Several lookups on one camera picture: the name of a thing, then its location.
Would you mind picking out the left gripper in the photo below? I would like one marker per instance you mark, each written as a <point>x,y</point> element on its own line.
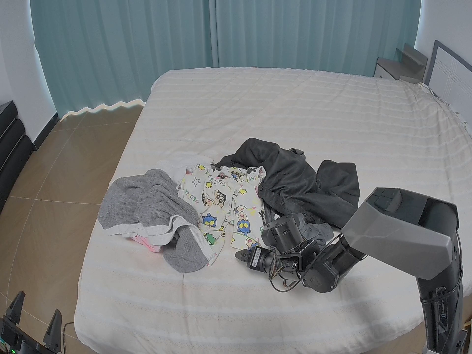
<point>22,343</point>

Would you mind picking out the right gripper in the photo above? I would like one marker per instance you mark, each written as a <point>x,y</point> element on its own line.
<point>267,261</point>

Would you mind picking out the white printed pyjama top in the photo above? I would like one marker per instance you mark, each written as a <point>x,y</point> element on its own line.
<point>217,205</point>

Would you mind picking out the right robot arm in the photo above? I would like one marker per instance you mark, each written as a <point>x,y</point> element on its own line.
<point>398,234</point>

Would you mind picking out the dark grey garment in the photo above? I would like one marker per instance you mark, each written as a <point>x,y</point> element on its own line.
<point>317,231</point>

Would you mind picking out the black garment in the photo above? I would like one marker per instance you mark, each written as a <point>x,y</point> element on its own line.
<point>295,179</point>

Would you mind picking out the pink garment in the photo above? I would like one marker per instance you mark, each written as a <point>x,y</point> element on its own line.
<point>145,242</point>

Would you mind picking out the bed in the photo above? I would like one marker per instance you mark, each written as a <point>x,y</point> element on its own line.
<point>276,124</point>

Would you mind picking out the black chest of drawers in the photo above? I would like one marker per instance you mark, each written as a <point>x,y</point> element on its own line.
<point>11,142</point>

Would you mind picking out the grey bedside table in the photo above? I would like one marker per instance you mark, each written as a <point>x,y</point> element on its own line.
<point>398,68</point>

